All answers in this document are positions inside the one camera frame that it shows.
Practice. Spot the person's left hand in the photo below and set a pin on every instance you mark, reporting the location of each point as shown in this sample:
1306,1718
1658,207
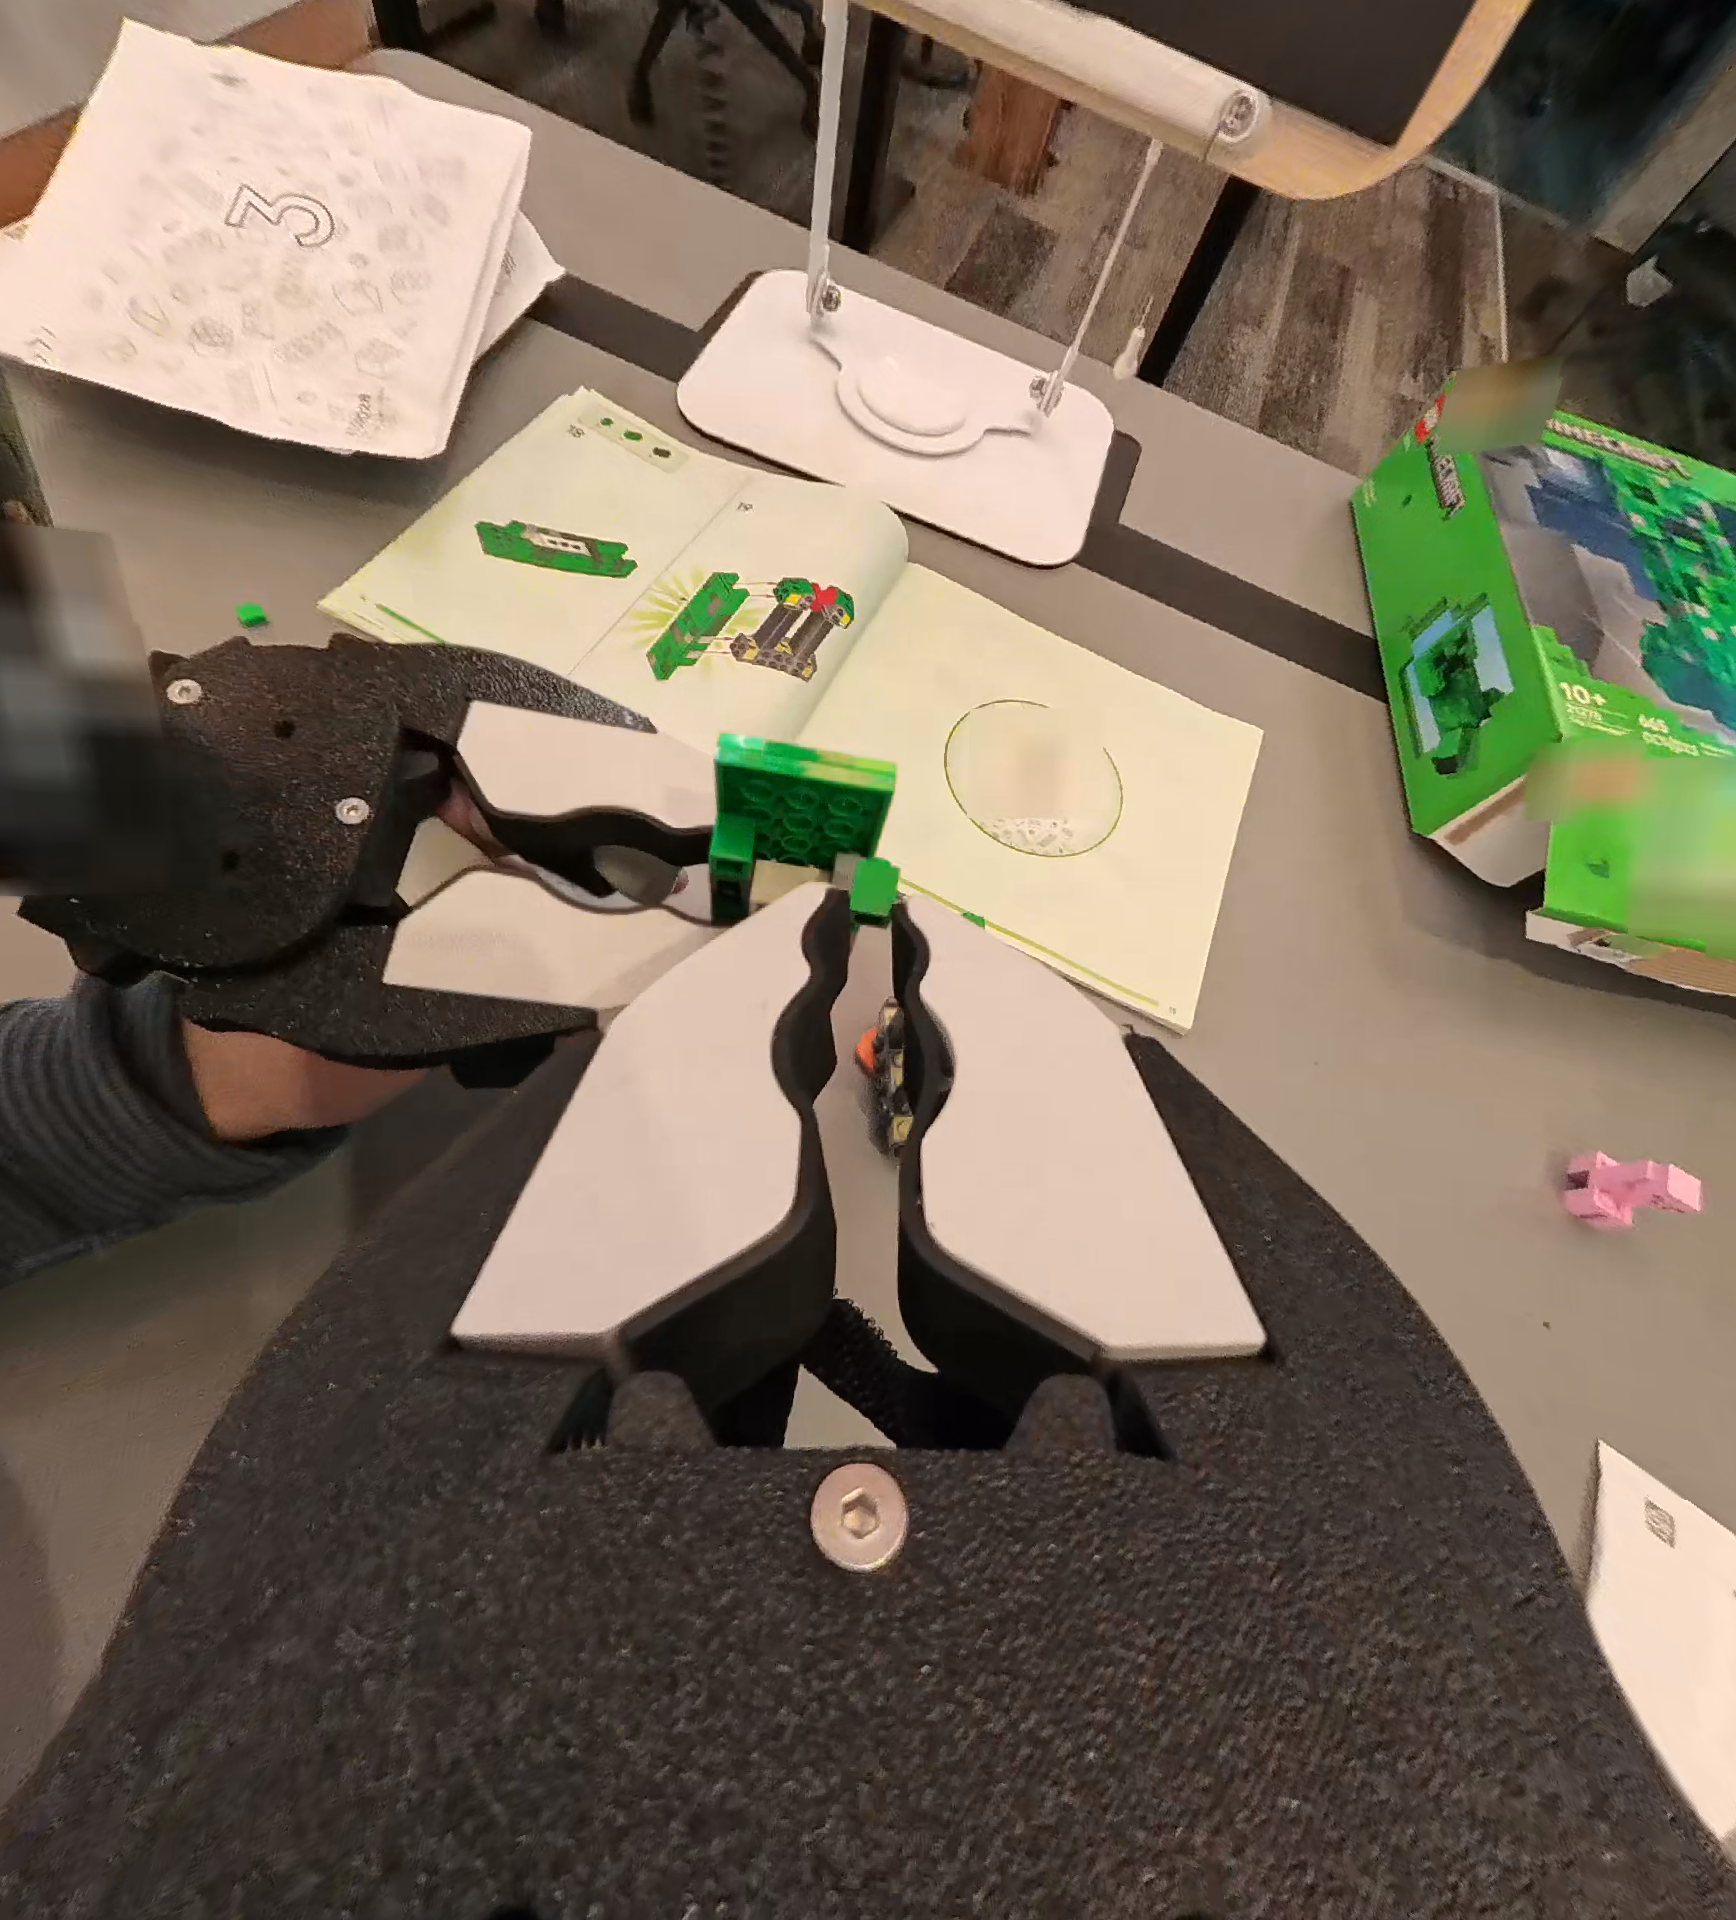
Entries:
277,1095

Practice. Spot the pink brick pig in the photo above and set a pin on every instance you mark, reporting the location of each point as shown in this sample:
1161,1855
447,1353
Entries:
1633,1188

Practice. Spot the black desk divider strip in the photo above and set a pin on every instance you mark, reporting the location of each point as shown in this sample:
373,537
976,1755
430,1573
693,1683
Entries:
1229,601

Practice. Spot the grey desk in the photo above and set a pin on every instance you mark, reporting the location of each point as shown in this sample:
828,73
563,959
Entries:
1408,1080

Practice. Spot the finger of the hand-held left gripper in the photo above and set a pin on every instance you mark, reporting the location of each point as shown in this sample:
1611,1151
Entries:
509,945
582,765

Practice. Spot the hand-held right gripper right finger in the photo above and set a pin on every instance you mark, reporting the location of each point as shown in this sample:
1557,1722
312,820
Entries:
1078,1185

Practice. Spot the green toy brick box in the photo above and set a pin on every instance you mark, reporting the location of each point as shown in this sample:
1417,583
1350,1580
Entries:
1603,630

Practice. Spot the open building instruction booklet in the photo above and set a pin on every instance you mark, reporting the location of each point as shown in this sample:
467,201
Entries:
1078,721

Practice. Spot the small green red brick assembly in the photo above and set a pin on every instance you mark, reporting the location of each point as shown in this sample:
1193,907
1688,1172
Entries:
877,889

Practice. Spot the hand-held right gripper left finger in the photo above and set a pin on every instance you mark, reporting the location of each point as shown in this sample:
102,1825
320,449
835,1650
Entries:
628,1170

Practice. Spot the person's left forearm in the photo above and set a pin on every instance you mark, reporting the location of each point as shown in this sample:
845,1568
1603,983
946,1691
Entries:
42,1141

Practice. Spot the white paper sheet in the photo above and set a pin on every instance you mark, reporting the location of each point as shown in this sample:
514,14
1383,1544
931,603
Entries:
1693,1634

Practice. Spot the green brick plate assembly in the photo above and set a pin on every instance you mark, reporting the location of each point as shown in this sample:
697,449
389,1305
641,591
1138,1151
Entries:
805,795

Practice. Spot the white numbered paper bag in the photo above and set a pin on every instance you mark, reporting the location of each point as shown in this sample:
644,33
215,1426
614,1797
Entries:
268,224

